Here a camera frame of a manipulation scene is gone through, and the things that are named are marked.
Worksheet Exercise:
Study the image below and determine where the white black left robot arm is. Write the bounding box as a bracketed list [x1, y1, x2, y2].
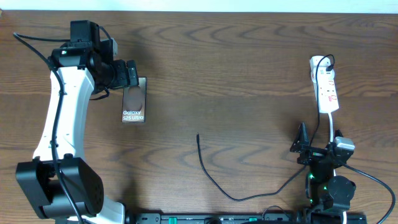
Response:
[16, 39, 138, 223]

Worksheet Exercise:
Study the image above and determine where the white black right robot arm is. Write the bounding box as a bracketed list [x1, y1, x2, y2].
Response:
[290, 123, 356, 223]

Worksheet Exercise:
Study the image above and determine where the white USB charger plug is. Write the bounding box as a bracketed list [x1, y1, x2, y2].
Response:
[309, 55, 335, 82]

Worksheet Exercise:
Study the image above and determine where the white power strip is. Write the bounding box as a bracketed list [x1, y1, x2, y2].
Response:
[312, 63, 339, 114]

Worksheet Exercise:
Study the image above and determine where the white power strip cord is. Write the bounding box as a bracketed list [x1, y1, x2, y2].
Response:
[328, 112, 348, 224]

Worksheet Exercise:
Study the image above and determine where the black USB charging cable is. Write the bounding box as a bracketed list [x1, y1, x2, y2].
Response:
[196, 54, 336, 202]

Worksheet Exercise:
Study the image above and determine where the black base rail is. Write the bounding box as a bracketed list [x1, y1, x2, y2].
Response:
[124, 212, 368, 224]

